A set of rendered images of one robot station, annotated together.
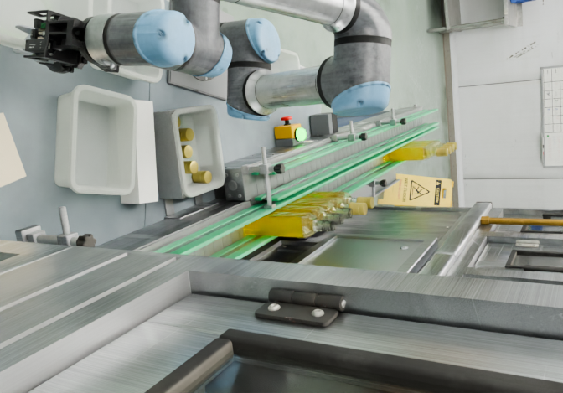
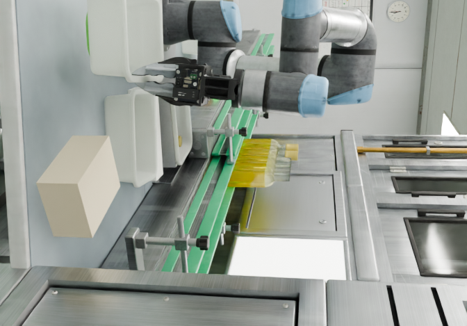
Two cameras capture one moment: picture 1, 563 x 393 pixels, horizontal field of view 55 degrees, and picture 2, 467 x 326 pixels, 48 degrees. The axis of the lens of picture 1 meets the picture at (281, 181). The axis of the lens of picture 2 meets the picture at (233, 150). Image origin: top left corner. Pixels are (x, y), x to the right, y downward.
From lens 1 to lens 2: 0.71 m
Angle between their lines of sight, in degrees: 24
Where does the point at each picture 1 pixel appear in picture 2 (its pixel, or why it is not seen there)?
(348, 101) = (349, 100)
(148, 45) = (311, 108)
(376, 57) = (371, 66)
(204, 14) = (315, 64)
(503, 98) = not seen: outside the picture
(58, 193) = not seen: hidden behind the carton
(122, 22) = (284, 85)
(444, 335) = not seen: outside the picture
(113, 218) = (132, 194)
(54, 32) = (212, 87)
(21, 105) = (89, 115)
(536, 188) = not seen: hidden behind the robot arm
